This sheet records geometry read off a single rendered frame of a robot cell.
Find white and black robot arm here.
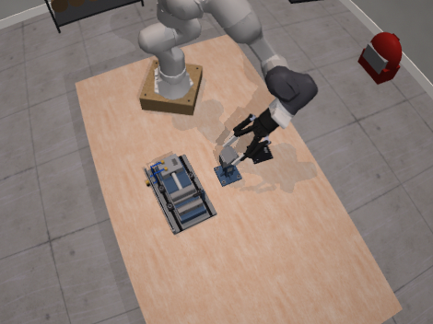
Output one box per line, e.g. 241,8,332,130
138,0,318,129

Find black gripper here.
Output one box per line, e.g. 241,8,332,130
222,108,279,166

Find light grey flat bar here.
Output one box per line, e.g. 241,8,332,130
174,192,197,205

